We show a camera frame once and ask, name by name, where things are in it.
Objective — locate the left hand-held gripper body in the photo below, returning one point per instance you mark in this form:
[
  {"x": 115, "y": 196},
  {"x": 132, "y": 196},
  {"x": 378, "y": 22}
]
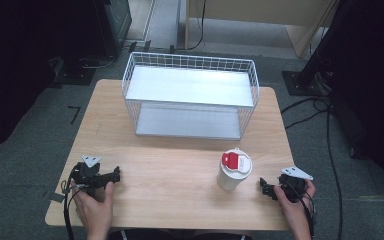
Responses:
[{"x": 86, "y": 175}]

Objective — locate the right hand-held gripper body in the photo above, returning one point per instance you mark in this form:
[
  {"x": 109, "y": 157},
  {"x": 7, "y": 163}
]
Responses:
[{"x": 293, "y": 186}]

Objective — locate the person's right hand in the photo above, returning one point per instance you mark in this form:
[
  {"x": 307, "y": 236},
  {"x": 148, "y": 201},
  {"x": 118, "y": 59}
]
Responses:
[{"x": 296, "y": 213}]

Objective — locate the person's left hand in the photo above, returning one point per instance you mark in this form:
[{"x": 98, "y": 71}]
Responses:
[{"x": 93, "y": 210}]

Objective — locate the white cup with red lid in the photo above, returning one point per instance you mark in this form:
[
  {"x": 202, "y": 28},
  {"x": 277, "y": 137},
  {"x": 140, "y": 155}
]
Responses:
[{"x": 228, "y": 181}]

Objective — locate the dark curtain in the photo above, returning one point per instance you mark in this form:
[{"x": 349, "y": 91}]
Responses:
[
  {"x": 20, "y": 66},
  {"x": 376, "y": 100}
]

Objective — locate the dark cabinet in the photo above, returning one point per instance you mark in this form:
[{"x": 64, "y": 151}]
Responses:
[{"x": 113, "y": 23}]

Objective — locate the beige wooden furniture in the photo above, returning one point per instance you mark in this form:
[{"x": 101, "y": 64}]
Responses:
[{"x": 256, "y": 11}]

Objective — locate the black stand base plate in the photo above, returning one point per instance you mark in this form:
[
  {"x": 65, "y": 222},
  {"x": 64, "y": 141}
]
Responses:
[{"x": 75, "y": 75}]

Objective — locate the black stand base with post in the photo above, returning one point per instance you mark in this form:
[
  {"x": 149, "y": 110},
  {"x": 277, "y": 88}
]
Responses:
[{"x": 305, "y": 83}]

